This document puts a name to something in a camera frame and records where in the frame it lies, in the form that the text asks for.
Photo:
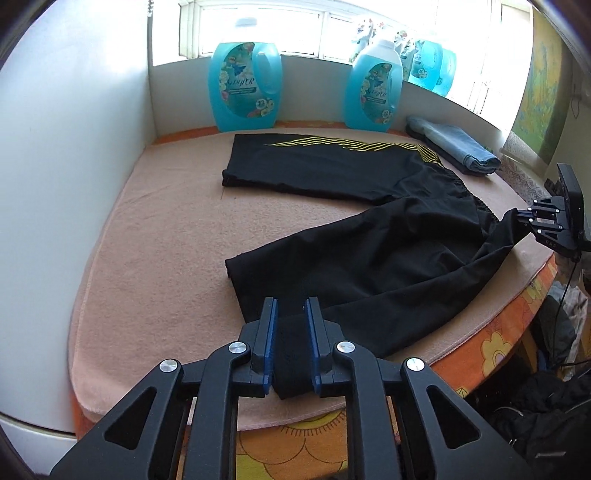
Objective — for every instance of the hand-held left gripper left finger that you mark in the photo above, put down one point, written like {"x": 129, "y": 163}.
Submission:
{"x": 269, "y": 341}

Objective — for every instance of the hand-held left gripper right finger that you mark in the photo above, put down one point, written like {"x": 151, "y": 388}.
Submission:
{"x": 314, "y": 341}

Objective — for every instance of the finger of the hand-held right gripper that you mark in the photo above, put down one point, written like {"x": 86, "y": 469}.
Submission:
{"x": 545, "y": 206}
{"x": 547, "y": 227}

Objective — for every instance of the black pants with yellow stripes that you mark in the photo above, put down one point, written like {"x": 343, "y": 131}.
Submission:
{"x": 369, "y": 258}

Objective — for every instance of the grey patterned cloth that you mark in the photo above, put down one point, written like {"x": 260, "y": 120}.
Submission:
{"x": 524, "y": 182}

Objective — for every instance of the folded blue jeans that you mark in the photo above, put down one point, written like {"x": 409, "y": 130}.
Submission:
{"x": 457, "y": 147}

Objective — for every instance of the orange floral sheet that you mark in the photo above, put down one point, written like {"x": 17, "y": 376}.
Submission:
{"x": 300, "y": 447}

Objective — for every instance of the beige blanket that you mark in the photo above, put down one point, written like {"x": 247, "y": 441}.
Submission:
{"x": 161, "y": 258}

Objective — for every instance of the blue liquid bottle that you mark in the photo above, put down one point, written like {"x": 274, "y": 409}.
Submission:
{"x": 425, "y": 64}
{"x": 448, "y": 74}

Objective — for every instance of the dark clothing pile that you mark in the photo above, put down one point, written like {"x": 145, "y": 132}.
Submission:
{"x": 545, "y": 415}

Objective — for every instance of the large blue detergent bottle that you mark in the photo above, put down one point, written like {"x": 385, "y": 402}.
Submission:
{"x": 374, "y": 87}
{"x": 242, "y": 92}

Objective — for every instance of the floral refill pouch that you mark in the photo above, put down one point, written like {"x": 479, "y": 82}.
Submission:
{"x": 361, "y": 34}
{"x": 406, "y": 46}

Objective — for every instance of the wall poster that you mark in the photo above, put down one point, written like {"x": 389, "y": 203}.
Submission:
{"x": 545, "y": 83}

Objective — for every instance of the white window frame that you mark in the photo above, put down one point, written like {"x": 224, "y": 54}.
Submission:
{"x": 324, "y": 32}

